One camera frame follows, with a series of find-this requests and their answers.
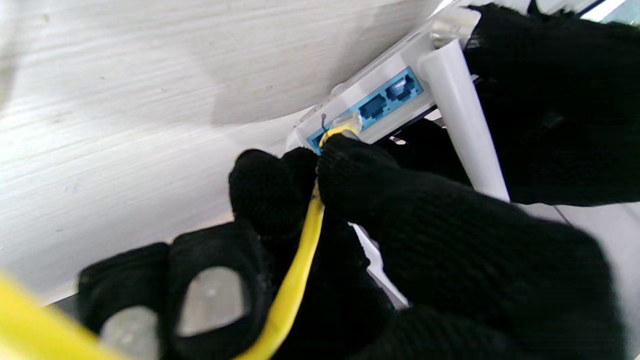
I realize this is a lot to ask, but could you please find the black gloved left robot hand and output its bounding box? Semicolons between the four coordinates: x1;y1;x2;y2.
385;2;640;207

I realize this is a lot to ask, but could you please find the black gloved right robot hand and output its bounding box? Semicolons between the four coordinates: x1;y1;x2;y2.
77;134;628;360

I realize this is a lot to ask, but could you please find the yellow Ethernet cable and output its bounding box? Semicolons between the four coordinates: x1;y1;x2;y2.
0;112;362;360

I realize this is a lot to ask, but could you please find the dark router with white antennas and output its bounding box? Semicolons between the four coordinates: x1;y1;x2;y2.
286;5;511;308

